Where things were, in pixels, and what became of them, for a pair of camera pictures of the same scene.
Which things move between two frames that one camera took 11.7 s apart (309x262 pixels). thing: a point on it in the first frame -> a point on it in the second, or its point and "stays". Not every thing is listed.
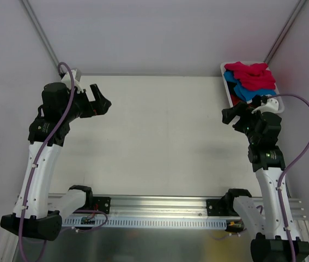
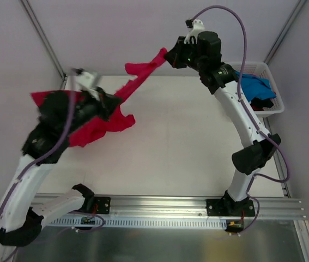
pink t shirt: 254,77 -> 121,115
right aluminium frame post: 292,17 stays
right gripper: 241,117 -> 177,54
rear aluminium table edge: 151,74 stays
